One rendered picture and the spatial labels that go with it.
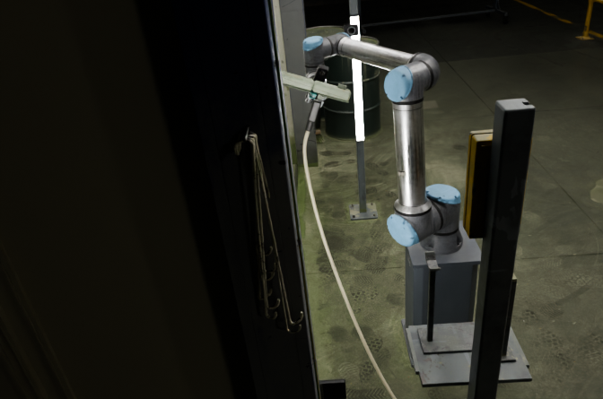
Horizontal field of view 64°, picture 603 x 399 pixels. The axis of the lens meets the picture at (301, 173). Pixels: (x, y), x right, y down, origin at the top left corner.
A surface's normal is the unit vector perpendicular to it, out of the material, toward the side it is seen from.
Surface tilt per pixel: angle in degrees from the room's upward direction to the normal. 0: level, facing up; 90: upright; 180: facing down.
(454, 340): 0
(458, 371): 0
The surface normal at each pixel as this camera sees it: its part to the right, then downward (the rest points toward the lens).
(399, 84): -0.82, 0.22
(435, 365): -0.10, -0.87
